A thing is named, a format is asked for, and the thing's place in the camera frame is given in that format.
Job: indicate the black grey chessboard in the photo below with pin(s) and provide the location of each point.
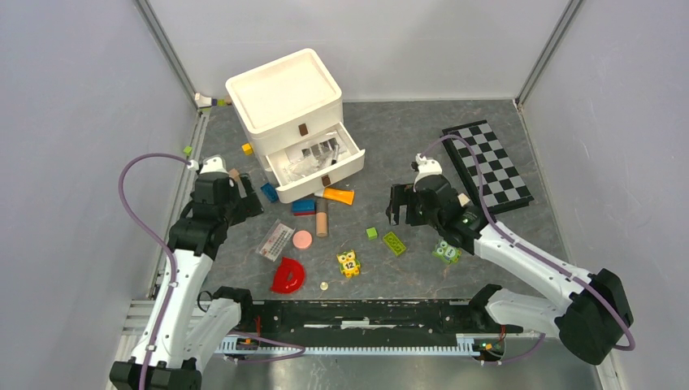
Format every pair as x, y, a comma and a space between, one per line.
483, 165

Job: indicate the clear packet white strips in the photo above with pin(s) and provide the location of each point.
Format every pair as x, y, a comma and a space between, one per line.
300, 170

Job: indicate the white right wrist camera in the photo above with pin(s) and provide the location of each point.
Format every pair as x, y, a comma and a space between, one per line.
425, 167

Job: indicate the blue red duplo brick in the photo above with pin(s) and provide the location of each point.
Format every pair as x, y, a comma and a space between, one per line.
304, 207

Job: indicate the beige foundation bottle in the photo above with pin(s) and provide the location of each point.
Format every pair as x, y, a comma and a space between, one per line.
321, 222

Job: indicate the red arch brick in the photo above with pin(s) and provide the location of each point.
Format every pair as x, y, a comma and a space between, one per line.
289, 276

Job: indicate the lime green flat brick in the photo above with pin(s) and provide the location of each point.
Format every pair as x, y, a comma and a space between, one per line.
392, 241

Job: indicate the orange cream tube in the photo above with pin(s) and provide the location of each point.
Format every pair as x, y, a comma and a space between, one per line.
338, 195

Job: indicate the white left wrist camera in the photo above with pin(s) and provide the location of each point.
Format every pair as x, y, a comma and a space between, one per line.
214, 165

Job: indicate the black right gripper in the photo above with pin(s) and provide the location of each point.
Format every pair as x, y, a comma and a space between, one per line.
400, 194

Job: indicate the yellow small cube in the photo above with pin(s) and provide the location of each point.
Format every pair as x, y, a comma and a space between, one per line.
247, 149

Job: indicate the yellow owl brick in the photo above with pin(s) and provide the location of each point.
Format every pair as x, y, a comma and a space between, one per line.
349, 264

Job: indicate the pink round sponge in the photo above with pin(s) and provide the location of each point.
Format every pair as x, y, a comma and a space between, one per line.
302, 239

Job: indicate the blue flat brick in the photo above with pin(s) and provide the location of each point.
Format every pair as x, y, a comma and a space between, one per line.
270, 192

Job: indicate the false eyelash case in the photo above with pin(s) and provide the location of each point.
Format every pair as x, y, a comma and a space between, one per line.
275, 240

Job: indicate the white three-drawer organizer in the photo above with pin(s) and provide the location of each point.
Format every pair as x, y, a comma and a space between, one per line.
288, 105

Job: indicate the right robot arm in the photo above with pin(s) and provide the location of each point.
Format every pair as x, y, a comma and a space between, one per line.
587, 311

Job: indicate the beige small block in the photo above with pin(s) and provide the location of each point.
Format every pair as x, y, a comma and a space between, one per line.
463, 199

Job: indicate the brown small cube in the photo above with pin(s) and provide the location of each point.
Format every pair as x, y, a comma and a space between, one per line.
234, 174

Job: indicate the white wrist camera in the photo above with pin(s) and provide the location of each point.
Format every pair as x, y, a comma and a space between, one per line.
425, 167
214, 165

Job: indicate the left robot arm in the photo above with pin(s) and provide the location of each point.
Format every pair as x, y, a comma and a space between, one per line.
171, 353

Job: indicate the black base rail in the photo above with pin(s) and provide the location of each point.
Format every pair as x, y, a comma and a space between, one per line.
370, 323

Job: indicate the clear plastic bag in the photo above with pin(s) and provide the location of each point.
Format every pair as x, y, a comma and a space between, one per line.
321, 153

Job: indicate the small lime green cube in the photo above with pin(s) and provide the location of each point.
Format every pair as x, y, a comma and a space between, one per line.
371, 233

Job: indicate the white corner block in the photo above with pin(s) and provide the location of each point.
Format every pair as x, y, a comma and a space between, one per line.
203, 101

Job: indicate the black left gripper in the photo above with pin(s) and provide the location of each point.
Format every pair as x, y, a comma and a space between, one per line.
249, 205

